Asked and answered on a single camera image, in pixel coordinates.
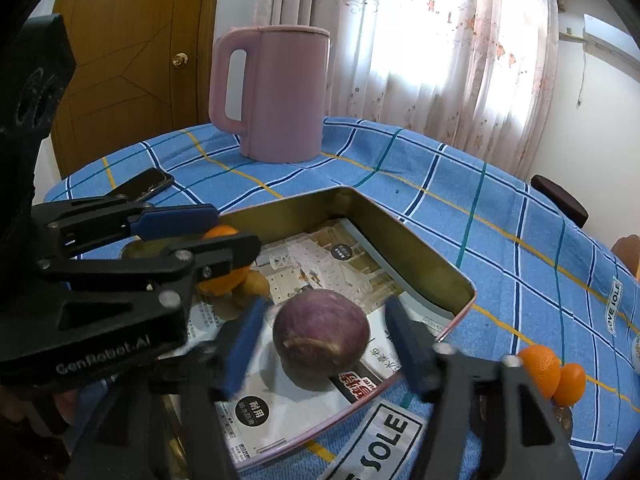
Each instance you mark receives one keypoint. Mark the black phone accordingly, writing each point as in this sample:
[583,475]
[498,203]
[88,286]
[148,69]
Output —
[145,184]

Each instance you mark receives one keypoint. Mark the purple passion fruit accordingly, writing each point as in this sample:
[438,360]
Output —
[322,340]

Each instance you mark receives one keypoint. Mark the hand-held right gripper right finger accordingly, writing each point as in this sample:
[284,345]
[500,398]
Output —
[411,352]

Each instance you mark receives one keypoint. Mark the metal tin box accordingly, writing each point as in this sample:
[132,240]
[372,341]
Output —
[400,255]

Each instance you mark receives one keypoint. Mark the dark chair back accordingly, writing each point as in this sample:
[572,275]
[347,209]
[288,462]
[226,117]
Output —
[557,200]

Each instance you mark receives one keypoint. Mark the white air conditioner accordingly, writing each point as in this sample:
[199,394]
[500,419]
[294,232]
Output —
[610,37]

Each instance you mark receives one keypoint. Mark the blue checked tablecloth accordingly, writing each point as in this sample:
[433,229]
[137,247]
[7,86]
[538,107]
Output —
[500,240]

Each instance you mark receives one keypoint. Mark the pink electric kettle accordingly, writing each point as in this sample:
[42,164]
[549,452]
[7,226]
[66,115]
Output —
[285,100]

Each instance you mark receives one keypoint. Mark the printed paper leaflet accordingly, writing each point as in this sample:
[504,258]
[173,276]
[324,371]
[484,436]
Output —
[340,270]

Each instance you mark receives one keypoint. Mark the brown kiwi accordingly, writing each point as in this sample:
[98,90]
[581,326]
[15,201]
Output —
[562,422]
[145,249]
[254,286]

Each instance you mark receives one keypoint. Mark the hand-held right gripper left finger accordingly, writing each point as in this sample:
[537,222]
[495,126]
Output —
[244,347]

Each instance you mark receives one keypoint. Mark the floral sheer curtain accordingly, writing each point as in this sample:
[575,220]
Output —
[425,50]

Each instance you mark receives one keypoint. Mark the small orange mandarin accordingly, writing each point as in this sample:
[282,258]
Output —
[571,385]

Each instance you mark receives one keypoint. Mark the brass door knob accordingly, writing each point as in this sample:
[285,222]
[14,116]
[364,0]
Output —
[180,59]

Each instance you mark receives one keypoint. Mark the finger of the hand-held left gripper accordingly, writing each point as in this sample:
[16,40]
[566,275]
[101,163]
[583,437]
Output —
[220,255]
[180,220]

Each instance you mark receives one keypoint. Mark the wooden door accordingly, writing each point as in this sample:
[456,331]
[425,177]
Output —
[135,60]

